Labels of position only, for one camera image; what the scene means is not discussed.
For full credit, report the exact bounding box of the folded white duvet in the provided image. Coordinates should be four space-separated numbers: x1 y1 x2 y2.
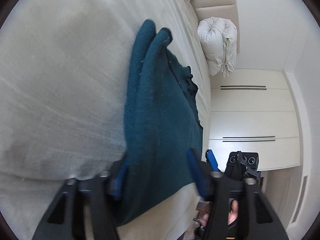
197 17 238 77

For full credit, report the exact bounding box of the white wardrobe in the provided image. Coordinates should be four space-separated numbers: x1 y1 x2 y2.
209 69 300 171

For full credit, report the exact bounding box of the dark teal knit sweater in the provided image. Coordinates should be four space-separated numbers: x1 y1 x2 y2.
116 20 203 226

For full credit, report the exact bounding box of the person's right hand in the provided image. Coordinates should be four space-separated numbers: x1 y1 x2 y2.
199 199 242 229

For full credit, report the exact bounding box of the beige padded headboard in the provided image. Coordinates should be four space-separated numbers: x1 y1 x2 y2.
191 0 240 53

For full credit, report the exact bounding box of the beige bed sheet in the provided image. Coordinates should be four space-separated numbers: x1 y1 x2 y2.
1 0 210 239

